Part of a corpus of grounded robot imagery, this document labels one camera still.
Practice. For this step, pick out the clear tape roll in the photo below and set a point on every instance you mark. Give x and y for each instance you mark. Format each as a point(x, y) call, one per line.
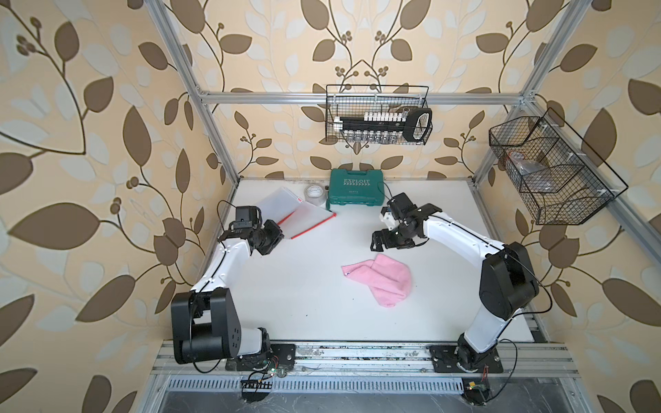
point(315, 194)

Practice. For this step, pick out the black wire basket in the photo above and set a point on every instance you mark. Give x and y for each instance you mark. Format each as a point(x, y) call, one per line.
point(562, 178)
point(357, 99)

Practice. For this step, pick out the black socket holder rail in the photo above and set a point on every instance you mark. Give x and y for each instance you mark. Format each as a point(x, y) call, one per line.
point(405, 126)

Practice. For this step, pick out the pink microfiber cloth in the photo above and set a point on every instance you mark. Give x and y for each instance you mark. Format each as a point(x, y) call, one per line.
point(388, 280)

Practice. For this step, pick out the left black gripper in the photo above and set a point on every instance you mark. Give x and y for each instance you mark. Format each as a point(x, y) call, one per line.
point(274, 236)

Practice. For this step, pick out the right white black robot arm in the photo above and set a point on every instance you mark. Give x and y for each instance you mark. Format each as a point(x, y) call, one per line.
point(507, 281)

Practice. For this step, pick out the clear plastic bag in basket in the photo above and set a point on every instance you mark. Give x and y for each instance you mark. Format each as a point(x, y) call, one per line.
point(533, 176)

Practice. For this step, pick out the black wire basket right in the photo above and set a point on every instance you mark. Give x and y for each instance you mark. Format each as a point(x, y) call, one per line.
point(562, 178)

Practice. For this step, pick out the green plastic tool case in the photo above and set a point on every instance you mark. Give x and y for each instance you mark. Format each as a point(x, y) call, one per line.
point(355, 187)

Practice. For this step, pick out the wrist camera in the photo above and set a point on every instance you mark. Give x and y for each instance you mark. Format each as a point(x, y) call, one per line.
point(397, 209)
point(247, 218)

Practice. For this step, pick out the black wire basket centre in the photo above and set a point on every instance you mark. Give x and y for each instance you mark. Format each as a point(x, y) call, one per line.
point(357, 99)

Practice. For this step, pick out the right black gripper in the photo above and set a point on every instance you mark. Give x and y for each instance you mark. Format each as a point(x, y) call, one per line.
point(386, 243)

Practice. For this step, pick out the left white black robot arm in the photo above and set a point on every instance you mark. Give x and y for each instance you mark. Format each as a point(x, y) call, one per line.
point(205, 321)

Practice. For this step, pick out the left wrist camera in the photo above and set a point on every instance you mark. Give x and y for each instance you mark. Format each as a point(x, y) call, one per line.
point(247, 218)

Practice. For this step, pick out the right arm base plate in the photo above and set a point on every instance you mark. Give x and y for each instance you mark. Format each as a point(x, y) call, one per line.
point(454, 358)

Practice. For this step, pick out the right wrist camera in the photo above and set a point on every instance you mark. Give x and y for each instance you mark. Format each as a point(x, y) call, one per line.
point(397, 209)

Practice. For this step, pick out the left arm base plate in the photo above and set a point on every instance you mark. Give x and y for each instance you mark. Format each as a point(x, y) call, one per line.
point(279, 358)

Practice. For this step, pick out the stack of mesh document bags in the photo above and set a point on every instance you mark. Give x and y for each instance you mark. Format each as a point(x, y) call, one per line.
point(294, 216)

